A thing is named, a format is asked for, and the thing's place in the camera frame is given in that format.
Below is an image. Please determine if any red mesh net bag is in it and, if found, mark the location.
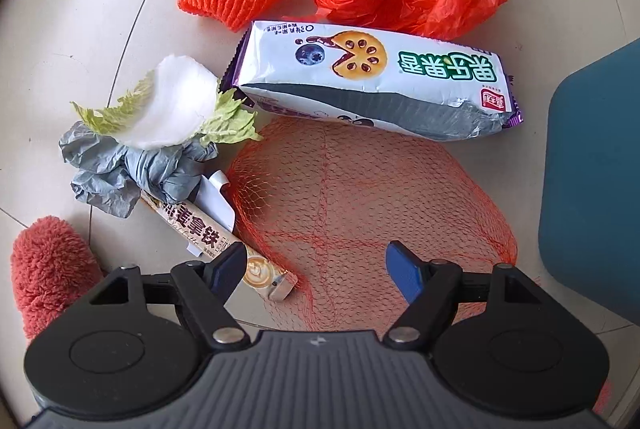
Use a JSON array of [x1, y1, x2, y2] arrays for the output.
[[226, 117, 518, 333]]

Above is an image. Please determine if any latte coffee stick packet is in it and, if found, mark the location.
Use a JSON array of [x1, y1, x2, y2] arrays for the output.
[[141, 191, 298, 302]]

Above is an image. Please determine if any white cotton pad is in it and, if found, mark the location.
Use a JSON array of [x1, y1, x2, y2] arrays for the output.
[[113, 54, 218, 150]]

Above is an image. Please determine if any green cabbage leaf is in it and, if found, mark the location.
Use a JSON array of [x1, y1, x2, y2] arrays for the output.
[[73, 75, 259, 145]]

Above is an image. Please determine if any grey paper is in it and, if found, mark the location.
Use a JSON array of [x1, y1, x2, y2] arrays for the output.
[[58, 122, 218, 219]]

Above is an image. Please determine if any red fuzzy slipper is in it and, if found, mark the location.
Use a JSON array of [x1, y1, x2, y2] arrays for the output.
[[10, 215, 103, 340]]

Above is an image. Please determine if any teal plastic trash bin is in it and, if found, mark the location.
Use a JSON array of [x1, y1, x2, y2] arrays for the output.
[[538, 41, 639, 323]]

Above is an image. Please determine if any white paper scrap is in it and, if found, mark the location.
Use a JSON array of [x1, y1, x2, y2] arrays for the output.
[[186, 170, 235, 257]]

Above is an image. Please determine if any white biscuit snack package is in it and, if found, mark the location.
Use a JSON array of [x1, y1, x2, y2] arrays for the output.
[[221, 21, 523, 142]]

